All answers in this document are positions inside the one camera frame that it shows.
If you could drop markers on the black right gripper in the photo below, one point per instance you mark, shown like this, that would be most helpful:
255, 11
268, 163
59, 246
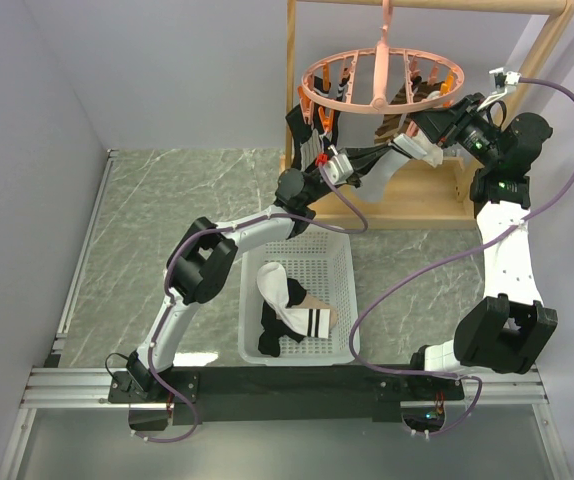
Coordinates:
441, 126

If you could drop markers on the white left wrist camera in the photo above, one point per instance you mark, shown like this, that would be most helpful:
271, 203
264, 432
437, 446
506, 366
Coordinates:
335, 164

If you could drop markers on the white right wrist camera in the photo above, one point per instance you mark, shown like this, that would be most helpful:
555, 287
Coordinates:
504, 82

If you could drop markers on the hanging brown striped sock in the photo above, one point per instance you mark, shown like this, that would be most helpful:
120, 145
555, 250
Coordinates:
394, 124

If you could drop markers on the white plastic laundry basket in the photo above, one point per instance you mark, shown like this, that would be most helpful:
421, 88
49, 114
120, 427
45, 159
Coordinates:
322, 263

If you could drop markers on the aluminium rail frame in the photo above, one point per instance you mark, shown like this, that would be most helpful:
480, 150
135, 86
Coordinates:
94, 388

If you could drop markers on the wooden hanger rack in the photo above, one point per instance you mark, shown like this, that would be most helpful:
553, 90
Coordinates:
420, 196

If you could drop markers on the beige sock in basket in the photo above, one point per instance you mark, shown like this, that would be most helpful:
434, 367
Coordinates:
329, 314

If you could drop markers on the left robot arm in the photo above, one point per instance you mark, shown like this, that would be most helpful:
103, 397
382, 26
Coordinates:
198, 268

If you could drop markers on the pink round clip hanger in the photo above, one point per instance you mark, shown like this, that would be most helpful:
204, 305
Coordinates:
327, 86

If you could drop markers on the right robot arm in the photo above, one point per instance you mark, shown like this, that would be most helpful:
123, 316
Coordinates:
508, 329

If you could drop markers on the black sock in basket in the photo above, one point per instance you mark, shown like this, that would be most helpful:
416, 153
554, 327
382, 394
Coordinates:
274, 328

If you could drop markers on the white sock with black stripes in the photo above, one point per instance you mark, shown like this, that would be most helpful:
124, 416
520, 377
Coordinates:
418, 147

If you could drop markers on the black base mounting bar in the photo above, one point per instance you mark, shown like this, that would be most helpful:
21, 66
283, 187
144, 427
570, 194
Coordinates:
248, 393

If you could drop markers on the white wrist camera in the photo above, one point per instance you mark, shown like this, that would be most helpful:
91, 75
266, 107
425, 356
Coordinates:
335, 164
504, 82

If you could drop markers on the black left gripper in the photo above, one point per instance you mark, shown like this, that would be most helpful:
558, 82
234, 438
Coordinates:
363, 161

